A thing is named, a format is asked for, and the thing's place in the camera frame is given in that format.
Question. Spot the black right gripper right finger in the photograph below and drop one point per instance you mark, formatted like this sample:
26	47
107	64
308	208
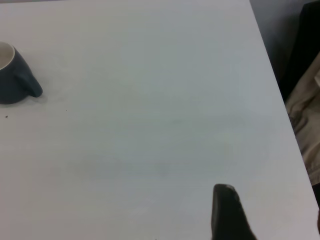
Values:
318	217

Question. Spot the grey ceramic mug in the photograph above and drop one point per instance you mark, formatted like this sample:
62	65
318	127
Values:
15	82

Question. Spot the beige crumpled fabric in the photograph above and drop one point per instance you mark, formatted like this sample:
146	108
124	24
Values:
307	112

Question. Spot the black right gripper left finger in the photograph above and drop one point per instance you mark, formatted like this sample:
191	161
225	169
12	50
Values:
227	215

